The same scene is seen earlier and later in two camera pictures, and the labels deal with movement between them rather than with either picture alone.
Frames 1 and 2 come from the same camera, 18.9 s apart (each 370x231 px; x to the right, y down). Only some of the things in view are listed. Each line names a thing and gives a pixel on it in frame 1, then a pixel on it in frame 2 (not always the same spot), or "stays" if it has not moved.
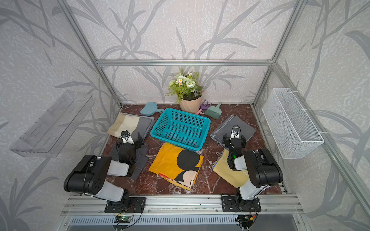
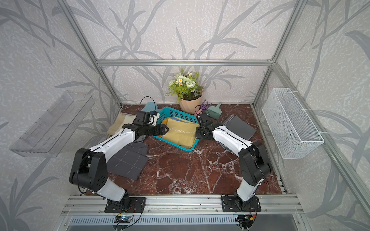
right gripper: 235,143 -> 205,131
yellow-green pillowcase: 236,178 -> 181,131
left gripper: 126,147 -> 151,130
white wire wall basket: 293,131 stays
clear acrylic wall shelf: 46,137 stays
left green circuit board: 122,219 stays
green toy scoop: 214,111 stays
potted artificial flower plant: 187,91 stays
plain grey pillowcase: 226,126 stays
